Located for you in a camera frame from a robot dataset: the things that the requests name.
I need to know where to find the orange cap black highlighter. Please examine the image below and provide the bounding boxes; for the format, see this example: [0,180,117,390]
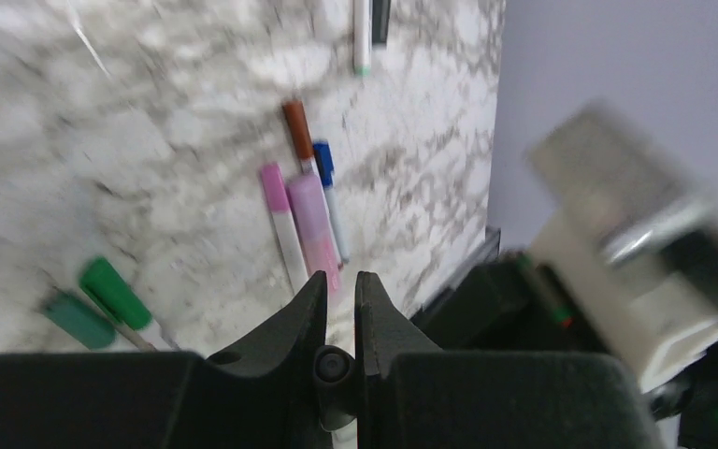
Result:
[371,0,392,46]

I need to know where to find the blue cap white marker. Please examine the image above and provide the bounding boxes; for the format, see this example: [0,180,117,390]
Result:
[313,140,351,265]

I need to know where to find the pink highlighter pen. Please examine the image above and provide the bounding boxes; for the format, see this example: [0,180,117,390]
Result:
[287,173,341,295]

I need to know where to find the brown cap white marker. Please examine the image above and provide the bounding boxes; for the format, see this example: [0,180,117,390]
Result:
[282,99,319,174]

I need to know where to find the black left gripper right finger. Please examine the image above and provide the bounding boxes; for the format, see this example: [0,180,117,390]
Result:
[354,271,662,448]

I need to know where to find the green cap white marker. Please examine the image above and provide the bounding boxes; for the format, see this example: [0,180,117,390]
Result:
[78,256,177,350]

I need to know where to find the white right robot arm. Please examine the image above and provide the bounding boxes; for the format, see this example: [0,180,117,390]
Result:
[410,239,718,448]

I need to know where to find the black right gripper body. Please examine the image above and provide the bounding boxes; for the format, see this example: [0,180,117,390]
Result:
[411,252,607,354]

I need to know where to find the teal cap white marker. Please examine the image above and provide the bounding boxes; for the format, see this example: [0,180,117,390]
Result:
[39,290,118,351]

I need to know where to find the pink cap white marker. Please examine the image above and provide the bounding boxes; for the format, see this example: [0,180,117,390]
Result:
[260,163,309,293]

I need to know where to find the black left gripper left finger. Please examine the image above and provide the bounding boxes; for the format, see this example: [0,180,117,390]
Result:
[0,273,328,448]

